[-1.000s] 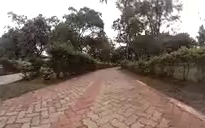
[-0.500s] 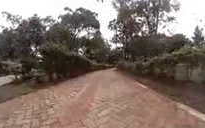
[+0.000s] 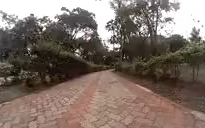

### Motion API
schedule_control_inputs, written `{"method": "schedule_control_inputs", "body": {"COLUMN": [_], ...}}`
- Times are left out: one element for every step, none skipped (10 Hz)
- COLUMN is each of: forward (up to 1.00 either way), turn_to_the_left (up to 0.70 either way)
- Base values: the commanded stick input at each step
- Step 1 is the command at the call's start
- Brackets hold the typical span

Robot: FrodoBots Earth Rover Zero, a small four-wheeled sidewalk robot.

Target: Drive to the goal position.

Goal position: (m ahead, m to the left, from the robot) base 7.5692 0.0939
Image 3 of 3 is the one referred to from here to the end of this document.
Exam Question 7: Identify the long green hedge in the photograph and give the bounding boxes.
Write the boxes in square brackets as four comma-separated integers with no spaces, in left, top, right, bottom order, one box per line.
[6,39,112,85]

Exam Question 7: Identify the reddish brick path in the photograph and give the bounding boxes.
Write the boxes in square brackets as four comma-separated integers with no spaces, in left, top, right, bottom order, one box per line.
[0,69,205,128]

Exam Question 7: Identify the group of tall trees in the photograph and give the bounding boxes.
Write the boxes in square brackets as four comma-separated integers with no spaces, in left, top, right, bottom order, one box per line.
[104,0,182,63]
[0,6,108,65]

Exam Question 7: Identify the row of green bushes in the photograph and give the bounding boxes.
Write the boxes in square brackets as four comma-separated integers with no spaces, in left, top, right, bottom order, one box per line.
[114,41,205,83]

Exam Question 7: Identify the grey wall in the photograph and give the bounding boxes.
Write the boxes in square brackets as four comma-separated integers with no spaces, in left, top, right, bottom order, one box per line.
[177,61,205,85]

